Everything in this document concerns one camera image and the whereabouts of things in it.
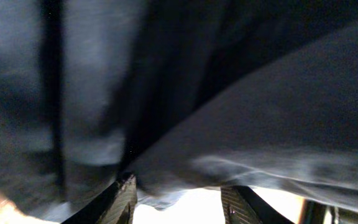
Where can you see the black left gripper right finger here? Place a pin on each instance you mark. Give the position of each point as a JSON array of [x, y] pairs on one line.
[[241, 205]]

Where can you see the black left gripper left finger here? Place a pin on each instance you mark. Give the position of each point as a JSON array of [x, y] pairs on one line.
[[115, 205]]

